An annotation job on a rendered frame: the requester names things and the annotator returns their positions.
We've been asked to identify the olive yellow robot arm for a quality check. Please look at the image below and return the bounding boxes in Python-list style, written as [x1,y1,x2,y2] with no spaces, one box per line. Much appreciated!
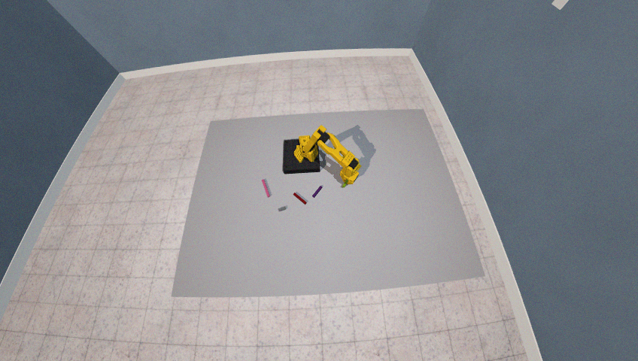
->
[294,126,360,177]

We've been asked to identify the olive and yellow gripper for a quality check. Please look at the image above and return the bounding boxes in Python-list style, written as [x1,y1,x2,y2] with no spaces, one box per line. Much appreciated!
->
[340,165,361,184]

